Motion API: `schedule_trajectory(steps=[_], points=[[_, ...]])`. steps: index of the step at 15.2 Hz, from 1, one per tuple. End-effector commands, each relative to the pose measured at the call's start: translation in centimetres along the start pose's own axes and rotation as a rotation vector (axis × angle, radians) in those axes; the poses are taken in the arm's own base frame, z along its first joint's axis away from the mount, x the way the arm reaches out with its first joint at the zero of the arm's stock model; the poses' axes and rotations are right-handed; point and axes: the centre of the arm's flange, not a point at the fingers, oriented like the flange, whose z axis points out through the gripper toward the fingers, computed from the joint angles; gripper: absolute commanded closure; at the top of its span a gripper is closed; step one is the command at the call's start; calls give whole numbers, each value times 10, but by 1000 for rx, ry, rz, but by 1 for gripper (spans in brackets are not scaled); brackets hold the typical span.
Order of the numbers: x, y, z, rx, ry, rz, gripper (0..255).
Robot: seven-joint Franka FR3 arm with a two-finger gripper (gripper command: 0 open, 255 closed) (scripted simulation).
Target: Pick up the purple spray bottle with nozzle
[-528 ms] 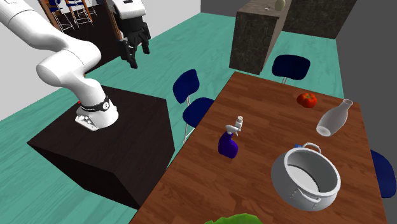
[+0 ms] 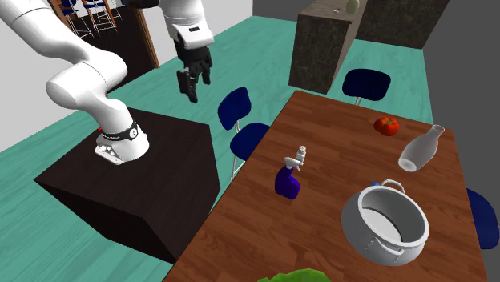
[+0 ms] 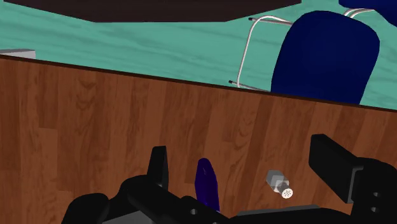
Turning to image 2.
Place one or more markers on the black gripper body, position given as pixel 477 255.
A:
pixel 191 58

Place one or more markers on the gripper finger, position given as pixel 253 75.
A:
pixel 188 86
pixel 206 74

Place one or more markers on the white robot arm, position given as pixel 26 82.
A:
pixel 88 80

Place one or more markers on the blue chair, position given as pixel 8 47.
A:
pixel 366 84
pixel 484 218
pixel 234 107

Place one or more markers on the brown framed doorway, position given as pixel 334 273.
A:
pixel 129 43

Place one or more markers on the dark robot stand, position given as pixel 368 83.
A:
pixel 156 187

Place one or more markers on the dark stone counter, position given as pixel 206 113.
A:
pixel 316 50

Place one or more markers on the blue spray bottle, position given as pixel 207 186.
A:
pixel 287 185

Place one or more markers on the red tomato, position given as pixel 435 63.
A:
pixel 386 126

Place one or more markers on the brown wooden table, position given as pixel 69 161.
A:
pixel 312 234

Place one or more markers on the small blue object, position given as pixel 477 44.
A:
pixel 375 182

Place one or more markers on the green lettuce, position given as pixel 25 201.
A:
pixel 297 276

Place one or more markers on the grey cooking pot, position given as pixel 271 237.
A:
pixel 363 230

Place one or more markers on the white bottle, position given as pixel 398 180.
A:
pixel 420 150

